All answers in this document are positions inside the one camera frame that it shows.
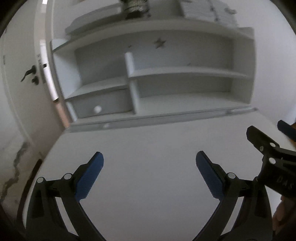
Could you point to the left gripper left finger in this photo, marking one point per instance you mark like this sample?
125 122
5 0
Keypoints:
44 221

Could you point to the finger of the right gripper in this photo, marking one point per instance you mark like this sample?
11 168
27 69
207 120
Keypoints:
287 129
267 146

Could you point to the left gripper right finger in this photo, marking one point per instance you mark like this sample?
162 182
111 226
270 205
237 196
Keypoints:
254 220

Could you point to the right hand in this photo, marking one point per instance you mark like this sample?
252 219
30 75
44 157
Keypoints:
284 214

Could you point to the white drawer knob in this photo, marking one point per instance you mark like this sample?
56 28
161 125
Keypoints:
97 109

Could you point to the stack of white boxes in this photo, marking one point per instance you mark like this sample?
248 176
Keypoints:
210 11

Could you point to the white door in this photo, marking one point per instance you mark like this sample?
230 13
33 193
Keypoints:
32 104

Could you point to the white desk hutch shelf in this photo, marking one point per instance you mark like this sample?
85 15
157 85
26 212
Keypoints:
153 68

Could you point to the dark item on hutch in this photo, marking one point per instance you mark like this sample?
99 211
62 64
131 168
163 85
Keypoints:
134 9

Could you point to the black door handle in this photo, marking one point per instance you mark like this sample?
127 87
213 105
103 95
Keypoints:
32 71

